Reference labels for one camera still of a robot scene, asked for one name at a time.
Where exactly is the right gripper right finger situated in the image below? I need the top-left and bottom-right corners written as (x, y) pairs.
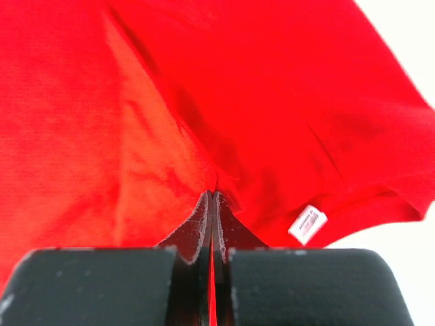
top-left (211, 192), bottom-right (271, 325)

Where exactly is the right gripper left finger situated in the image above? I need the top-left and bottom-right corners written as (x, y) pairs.
top-left (158, 190), bottom-right (213, 326)

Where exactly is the bright red t shirt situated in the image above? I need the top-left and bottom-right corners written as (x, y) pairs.
top-left (1, 1), bottom-right (434, 325)

